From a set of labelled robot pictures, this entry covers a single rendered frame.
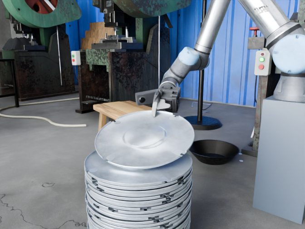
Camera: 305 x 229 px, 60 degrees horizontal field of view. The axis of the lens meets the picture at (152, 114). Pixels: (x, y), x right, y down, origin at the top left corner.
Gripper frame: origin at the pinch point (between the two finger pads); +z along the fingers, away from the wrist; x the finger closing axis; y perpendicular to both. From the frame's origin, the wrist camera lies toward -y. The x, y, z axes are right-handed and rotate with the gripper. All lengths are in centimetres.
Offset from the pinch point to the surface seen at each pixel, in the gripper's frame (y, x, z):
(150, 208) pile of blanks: 5.8, 5.1, 33.7
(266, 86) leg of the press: 50, 21, -74
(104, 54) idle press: -77, 25, -151
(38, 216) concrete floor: -45, 39, 16
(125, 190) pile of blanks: 0.4, 0.7, 33.1
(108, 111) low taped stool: -31, 19, -35
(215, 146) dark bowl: 24, 59, -66
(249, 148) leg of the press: 45, 60, -68
